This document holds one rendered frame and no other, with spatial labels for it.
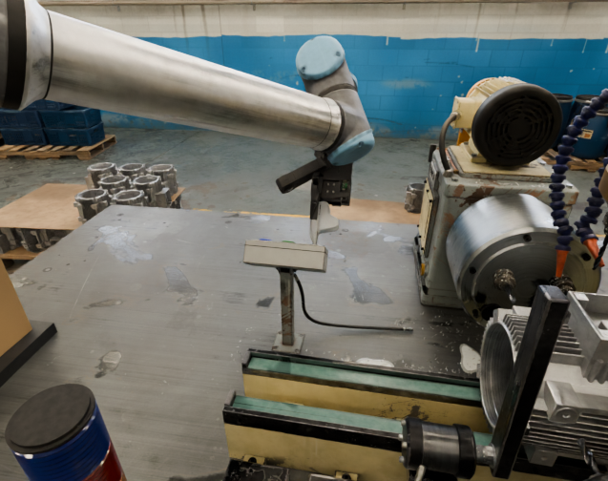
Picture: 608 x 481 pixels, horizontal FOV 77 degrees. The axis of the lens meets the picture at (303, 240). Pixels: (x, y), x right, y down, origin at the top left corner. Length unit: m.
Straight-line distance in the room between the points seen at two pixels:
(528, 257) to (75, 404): 0.72
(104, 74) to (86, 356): 0.74
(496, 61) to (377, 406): 5.74
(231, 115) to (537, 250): 0.58
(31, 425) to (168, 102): 0.35
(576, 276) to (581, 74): 5.84
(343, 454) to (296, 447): 0.08
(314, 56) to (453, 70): 5.38
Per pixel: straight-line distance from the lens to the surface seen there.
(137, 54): 0.50
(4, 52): 0.45
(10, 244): 3.28
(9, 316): 1.11
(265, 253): 0.80
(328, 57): 0.77
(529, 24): 6.30
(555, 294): 0.45
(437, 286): 1.09
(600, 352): 0.62
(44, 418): 0.37
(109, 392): 0.97
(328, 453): 0.73
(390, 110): 6.09
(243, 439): 0.75
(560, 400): 0.60
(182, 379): 0.94
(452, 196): 0.97
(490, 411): 0.73
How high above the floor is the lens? 1.48
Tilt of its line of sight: 29 degrees down
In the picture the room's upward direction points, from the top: straight up
